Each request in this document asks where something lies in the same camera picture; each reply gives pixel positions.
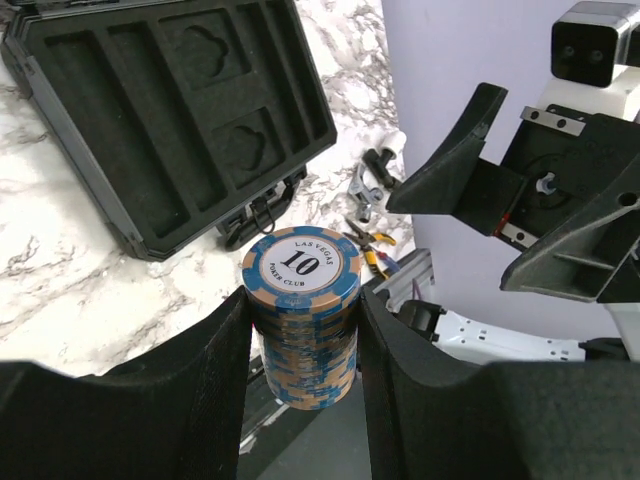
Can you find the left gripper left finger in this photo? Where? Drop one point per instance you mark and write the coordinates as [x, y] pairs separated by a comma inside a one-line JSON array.
[[175, 412]]

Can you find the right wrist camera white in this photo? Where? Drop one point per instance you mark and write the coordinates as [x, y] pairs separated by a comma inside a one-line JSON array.
[[594, 60]]

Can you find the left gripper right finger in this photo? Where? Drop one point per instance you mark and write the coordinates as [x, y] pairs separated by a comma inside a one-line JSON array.
[[431, 416]]

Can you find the black poker set case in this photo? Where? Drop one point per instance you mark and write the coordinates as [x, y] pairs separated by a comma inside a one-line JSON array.
[[176, 116]]

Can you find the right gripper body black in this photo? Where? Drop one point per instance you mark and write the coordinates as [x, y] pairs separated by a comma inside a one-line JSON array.
[[557, 161]]

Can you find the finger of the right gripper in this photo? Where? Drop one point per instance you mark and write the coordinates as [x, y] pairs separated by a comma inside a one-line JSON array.
[[437, 187], [587, 258]]

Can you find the yellow handled pliers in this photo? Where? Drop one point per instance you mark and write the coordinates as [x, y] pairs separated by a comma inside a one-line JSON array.
[[365, 241]]

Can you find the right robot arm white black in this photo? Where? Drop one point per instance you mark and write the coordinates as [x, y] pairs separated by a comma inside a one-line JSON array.
[[480, 343]]

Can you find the dark metal cylinder rod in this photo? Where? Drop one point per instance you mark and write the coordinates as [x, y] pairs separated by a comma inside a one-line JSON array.
[[377, 164]]

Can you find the small red blue screwdriver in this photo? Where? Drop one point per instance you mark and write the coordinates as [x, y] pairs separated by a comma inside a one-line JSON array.
[[390, 263]]

